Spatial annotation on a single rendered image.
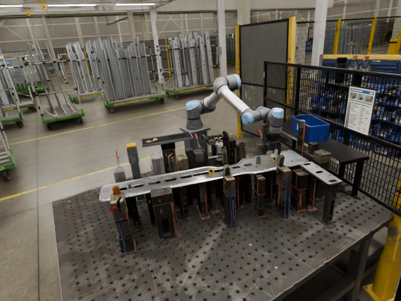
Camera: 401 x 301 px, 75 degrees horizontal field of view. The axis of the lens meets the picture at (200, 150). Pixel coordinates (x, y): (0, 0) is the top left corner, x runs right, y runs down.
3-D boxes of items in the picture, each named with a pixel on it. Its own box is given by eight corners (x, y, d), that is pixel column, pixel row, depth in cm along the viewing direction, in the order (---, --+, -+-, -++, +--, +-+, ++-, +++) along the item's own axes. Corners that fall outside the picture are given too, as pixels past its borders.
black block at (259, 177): (258, 221, 170) (258, 182, 159) (251, 212, 180) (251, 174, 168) (269, 218, 172) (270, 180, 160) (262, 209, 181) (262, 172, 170)
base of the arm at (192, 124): (183, 127, 235) (182, 116, 232) (197, 123, 242) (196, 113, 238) (191, 131, 223) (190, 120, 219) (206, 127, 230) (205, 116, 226)
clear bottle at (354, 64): (350, 85, 185) (354, 55, 178) (344, 84, 191) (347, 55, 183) (358, 84, 187) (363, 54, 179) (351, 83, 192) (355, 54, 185)
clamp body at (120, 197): (120, 259, 149) (106, 206, 135) (120, 242, 162) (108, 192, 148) (138, 254, 151) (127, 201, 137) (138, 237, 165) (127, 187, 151)
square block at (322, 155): (315, 202, 184) (321, 155, 171) (308, 196, 192) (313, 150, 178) (326, 199, 186) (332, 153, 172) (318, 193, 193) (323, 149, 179)
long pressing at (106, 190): (98, 205, 149) (97, 203, 148) (101, 186, 169) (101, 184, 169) (311, 162, 177) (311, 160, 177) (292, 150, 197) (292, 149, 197)
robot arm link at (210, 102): (193, 104, 235) (223, 73, 188) (207, 101, 242) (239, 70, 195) (198, 117, 234) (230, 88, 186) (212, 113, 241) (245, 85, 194)
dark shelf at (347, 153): (341, 166, 167) (341, 162, 166) (271, 126, 248) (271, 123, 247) (369, 160, 172) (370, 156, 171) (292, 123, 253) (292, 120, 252)
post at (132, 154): (136, 202, 201) (126, 149, 184) (136, 197, 208) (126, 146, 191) (146, 200, 203) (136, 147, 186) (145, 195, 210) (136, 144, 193)
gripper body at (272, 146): (264, 147, 179) (265, 131, 174) (274, 144, 182) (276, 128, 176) (270, 151, 173) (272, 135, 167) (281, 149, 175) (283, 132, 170)
